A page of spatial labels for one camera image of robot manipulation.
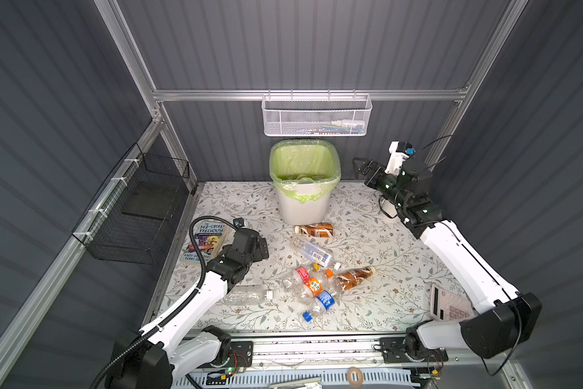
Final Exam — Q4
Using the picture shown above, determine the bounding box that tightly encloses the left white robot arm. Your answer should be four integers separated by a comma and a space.
90, 228, 269, 388

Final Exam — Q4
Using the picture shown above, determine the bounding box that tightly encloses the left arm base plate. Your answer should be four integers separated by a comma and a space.
199, 340, 254, 370

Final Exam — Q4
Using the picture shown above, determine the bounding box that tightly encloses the pink label bottle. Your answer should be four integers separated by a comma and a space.
280, 266, 310, 290

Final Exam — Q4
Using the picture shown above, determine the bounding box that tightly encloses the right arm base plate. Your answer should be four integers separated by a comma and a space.
374, 336, 449, 364

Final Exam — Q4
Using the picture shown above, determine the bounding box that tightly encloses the green bin liner bag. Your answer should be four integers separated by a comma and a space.
269, 139, 342, 203

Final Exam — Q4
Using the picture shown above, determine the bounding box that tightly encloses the brown tea bottle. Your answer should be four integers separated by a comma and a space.
334, 267, 377, 292

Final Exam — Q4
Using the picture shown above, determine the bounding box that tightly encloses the blue white label bottle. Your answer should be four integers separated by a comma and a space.
291, 238, 335, 267

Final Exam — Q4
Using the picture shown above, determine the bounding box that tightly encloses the pink white calculator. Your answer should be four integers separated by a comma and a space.
429, 284, 475, 321

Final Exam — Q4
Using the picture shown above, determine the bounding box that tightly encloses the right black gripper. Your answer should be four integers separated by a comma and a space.
352, 156, 405, 212

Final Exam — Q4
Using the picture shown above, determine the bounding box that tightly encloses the white wire wall basket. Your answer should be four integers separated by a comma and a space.
261, 92, 373, 138

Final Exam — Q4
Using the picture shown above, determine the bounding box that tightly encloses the black wire side basket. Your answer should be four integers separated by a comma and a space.
72, 145, 191, 265

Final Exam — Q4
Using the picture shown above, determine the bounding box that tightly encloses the tape roll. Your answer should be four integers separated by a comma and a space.
346, 367, 364, 388

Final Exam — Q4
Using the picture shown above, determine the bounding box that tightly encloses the orange label bottle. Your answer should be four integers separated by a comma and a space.
299, 269, 335, 300

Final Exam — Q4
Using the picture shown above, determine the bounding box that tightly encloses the white trash bin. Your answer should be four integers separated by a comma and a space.
275, 183, 332, 225

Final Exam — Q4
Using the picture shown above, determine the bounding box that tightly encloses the brown label bottle near bin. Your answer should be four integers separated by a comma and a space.
294, 223, 335, 238

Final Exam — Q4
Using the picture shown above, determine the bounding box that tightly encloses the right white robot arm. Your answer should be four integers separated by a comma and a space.
352, 157, 542, 361

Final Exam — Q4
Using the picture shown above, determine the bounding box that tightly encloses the colourful paperback book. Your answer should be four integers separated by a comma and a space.
180, 220, 232, 264

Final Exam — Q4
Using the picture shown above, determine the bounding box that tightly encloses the blue label bottle blue cap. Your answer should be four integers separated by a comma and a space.
301, 290, 336, 323

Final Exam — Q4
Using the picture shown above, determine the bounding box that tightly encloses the white pen cup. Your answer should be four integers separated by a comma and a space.
378, 196, 398, 220

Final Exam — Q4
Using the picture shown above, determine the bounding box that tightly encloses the clear empty bottle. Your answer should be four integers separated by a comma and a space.
223, 285, 275, 306

